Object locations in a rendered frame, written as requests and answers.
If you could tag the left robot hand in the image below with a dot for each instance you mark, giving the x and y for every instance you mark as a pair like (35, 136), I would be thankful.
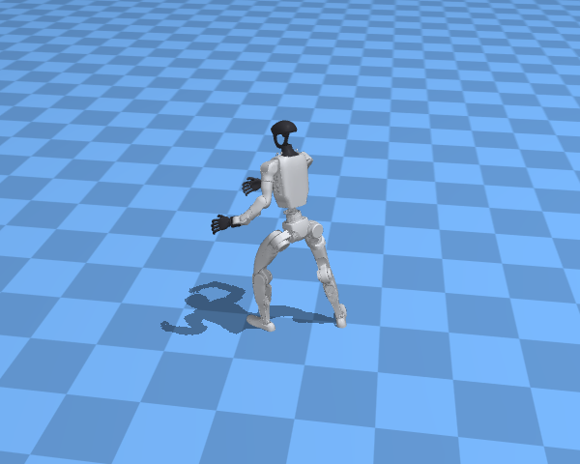
(222, 223)

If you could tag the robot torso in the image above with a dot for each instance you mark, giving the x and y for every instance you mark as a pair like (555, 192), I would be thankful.
(290, 190)

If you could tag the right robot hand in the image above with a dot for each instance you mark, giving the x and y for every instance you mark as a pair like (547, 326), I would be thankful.
(253, 184)

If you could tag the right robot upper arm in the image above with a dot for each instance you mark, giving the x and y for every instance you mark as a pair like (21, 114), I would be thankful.
(309, 159)

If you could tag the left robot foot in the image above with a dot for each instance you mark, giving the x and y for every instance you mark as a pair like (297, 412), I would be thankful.
(256, 322)

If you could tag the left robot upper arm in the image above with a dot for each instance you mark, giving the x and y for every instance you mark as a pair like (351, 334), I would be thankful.
(268, 169)

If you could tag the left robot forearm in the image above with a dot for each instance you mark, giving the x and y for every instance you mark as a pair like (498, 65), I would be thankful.
(253, 212)

